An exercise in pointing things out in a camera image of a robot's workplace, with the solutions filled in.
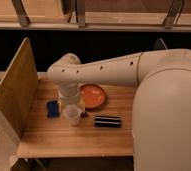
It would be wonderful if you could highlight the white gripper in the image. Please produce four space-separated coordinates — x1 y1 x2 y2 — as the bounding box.
59 83 85 114

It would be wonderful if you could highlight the white ceramic cup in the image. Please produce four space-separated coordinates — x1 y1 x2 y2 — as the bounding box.
63 104 82 126

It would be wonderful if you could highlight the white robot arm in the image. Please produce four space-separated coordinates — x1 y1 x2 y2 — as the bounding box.
47 49 191 171

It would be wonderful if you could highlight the orange plate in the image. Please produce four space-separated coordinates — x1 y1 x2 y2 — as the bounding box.
80 84 106 109

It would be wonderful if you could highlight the black striped rectangular block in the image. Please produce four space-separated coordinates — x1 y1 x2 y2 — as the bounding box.
94 116 122 128

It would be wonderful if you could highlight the left wooden divider panel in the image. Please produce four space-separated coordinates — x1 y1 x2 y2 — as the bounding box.
0 38 38 145

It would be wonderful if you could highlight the wooden shelf with metal brackets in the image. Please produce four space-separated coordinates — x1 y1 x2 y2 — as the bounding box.
0 0 191 32

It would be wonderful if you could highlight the right dark divider panel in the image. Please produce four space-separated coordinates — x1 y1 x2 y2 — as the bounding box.
153 38 168 50

